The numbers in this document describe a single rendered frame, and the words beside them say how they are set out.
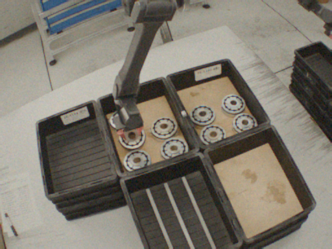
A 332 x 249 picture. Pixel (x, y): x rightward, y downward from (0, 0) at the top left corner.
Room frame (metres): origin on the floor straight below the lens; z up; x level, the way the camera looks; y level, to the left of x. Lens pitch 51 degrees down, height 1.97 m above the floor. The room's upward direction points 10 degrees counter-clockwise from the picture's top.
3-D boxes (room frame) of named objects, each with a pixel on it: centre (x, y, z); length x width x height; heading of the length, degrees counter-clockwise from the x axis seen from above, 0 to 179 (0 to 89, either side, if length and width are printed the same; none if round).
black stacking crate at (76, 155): (0.81, 0.38, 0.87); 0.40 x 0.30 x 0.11; 11
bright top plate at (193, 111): (0.91, -0.15, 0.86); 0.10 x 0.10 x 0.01
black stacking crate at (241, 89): (0.92, -0.21, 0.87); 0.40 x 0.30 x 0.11; 11
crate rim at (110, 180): (0.81, 0.38, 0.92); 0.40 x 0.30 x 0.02; 11
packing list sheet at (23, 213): (0.70, 0.76, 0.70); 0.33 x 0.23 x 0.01; 17
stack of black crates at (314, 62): (1.39, -1.09, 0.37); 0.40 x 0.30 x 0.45; 17
